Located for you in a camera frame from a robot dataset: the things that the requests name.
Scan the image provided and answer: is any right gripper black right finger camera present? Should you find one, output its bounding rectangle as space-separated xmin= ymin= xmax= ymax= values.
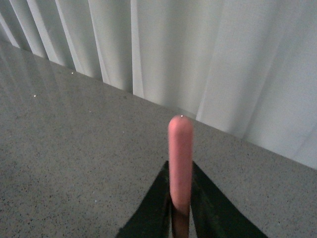
xmin=191 ymin=163 xmax=267 ymax=238

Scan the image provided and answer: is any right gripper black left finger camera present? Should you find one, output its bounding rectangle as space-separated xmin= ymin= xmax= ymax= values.
xmin=116 ymin=162 xmax=171 ymax=238

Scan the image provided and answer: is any pink chopstick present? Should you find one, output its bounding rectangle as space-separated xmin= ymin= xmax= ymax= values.
xmin=168 ymin=116 xmax=193 ymax=238

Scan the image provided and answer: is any white curtain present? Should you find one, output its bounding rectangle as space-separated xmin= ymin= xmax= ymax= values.
xmin=0 ymin=0 xmax=317 ymax=168

